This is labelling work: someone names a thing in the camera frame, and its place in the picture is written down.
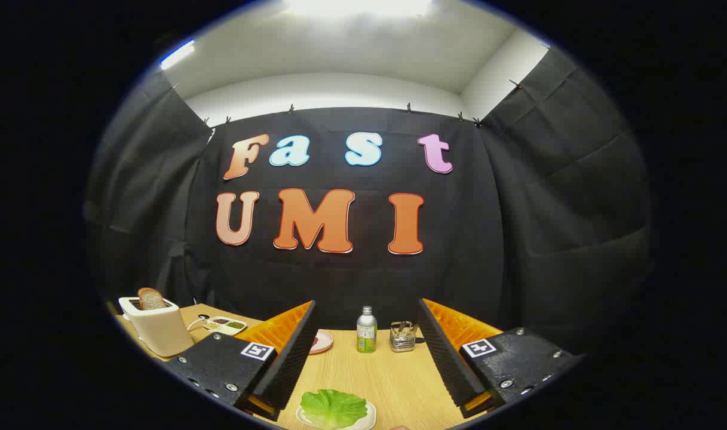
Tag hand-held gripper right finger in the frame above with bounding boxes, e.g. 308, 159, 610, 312
417, 298, 582, 419

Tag white round plate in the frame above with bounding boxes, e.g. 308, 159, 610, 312
296, 400, 377, 430

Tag cream white toaster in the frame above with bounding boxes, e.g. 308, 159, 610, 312
118, 297, 195, 358

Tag toasted bread slice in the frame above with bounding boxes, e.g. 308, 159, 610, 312
137, 287, 168, 311

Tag metal wire basket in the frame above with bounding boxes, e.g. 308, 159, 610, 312
389, 321, 425, 353

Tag bright ceiling light panel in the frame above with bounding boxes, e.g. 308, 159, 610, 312
283, 0, 432, 17

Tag ceiling light strip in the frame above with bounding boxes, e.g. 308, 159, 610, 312
160, 39, 195, 70

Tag green lettuce leaf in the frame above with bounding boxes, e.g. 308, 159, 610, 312
300, 389, 369, 429

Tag black backdrop cloth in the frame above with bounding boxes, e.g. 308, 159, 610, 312
84, 47, 654, 353

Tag white divided seasoning tray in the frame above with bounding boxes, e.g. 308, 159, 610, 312
203, 316, 247, 336

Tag green label metal bottle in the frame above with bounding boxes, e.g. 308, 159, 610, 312
357, 306, 378, 354

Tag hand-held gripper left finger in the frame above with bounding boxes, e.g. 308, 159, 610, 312
165, 300, 318, 422

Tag pink round plate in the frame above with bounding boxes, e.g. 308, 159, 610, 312
308, 329, 334, 355

